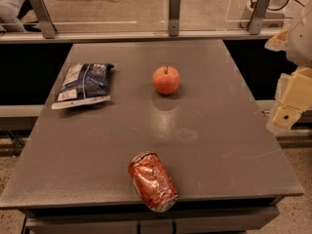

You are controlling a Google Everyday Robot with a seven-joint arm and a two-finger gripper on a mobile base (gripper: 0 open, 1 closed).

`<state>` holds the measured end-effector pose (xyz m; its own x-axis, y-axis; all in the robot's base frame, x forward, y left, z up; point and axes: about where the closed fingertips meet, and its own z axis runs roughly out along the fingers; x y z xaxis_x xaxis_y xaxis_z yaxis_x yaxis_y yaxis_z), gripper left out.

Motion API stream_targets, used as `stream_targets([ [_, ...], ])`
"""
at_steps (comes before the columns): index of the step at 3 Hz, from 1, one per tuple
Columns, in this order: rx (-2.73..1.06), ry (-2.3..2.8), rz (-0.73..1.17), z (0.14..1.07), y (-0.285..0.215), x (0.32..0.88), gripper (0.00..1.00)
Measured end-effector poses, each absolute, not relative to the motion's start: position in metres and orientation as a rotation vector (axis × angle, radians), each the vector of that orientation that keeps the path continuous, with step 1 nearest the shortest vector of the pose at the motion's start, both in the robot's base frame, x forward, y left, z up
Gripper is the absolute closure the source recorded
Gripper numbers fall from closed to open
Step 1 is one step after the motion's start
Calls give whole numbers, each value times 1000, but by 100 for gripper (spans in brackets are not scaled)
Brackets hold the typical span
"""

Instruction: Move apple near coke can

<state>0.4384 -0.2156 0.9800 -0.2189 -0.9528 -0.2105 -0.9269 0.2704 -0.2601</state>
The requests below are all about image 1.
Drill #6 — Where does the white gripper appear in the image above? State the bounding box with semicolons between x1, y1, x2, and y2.
264;0;312;134

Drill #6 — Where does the red apple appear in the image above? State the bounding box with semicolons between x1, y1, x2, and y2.
152;65;180;96

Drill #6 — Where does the crushed red coke can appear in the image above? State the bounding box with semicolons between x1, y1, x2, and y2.
128;151;177;213

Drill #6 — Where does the blue chip bag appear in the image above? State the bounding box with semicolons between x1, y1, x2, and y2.
52;63;114;110

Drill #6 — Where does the white robot base with cable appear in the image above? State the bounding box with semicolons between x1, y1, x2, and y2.
239;0;302;29

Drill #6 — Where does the right metal bracket post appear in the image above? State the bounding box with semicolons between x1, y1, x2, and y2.
247;0;271;35

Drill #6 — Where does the metal bracket post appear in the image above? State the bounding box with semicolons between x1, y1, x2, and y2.
29;0;57;39
247;0;271;35
168;0;180;37

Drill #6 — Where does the middle metal bracket post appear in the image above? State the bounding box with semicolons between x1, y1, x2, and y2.
168;0;180;37

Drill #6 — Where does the left metal bracket post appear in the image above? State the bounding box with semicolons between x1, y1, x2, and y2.
29;0;57;39

